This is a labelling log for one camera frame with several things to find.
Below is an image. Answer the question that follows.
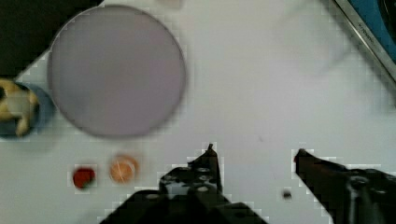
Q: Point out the blue bowl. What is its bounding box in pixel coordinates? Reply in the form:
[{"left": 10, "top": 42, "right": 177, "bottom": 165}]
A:
[{"left": 1, "top": 78, "right": 55, "bottom": 139}]

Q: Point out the round grey plate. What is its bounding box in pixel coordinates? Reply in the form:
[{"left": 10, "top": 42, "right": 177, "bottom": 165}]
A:
[{"left": 48, "top": 5, "right": 187, "bottom": 138}]

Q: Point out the orange slice toy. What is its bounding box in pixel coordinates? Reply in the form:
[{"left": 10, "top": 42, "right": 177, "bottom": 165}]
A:
[{"left": 109, "top": 155, "right": 139, "bottom": 184}]

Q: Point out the small dark red strawberry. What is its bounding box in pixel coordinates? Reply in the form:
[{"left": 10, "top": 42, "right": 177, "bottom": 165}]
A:
[{"left": 73, "top": 167, "right": 95, "bottom": 189}]

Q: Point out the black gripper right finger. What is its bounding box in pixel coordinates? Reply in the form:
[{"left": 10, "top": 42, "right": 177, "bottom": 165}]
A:
[{"left": 293, "top": 148, "right": 396, "bottom": 224}]

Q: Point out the black toaster oven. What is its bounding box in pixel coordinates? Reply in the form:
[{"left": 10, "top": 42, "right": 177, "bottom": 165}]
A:
[{"left": 328, "top": 0, "right": 396, "bottom": 81}]

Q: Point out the peeled banana toy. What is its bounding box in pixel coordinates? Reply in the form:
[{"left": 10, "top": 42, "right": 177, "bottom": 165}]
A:
[{"left": 0, "top": 78, "right": 39, "bottom": 136}]

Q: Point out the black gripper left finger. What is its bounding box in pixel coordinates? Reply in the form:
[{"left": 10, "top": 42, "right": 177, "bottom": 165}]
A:
[{"left": 159, "top": 143, "right": 223, "bottom": 199}]

